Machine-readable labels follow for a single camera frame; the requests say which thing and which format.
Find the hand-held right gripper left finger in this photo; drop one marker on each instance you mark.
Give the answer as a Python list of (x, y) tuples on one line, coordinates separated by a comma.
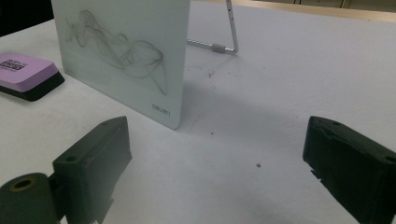
[(93, 161)]

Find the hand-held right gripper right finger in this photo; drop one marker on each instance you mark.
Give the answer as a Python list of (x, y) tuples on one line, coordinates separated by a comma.
[(358, 161)]

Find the white glass whiteboard with stand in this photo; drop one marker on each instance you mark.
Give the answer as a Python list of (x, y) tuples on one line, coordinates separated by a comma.
[(130, 77)]

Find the purple and black eraser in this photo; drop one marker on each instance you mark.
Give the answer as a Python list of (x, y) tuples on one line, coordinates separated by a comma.
[(25, 73)]

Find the white table mat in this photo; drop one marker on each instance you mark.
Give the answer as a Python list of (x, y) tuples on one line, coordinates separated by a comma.
[(249, 124)]

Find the wooden table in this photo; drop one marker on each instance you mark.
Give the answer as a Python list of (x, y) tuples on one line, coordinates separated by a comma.
[(342, 13)]

